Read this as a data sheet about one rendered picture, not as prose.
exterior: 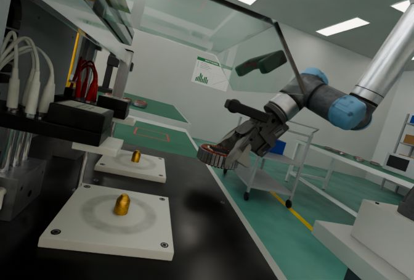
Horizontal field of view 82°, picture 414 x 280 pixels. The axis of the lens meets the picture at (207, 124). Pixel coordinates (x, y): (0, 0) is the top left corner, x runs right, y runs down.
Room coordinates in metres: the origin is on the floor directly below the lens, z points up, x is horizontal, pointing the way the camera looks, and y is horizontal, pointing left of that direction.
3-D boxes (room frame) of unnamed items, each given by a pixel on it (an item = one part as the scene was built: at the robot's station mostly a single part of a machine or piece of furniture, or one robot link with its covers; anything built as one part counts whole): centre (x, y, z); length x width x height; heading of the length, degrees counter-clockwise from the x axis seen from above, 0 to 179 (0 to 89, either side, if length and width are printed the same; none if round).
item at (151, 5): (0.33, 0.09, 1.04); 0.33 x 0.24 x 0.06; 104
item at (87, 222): (0.33, 0.09, 0.78); 0.15 x 0.15 x 0.01; 14
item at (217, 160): (0.61, -0.05, 0.84); 0.11 x 0.11 x 0.04
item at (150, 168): (0.56, 0.15, 0.78); 0.15 x 0.15 x 0.01; 14
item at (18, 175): (0.29, 0.23, 0.80); 0.07 x 0.05 x 0.06; 14
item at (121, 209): (0.33, 0.09, 0.80); 0.02 x 0.02 x 0.03
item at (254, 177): (3.08, -0.83, 0.51); 1.01 x 0.60 x 1.01; 14
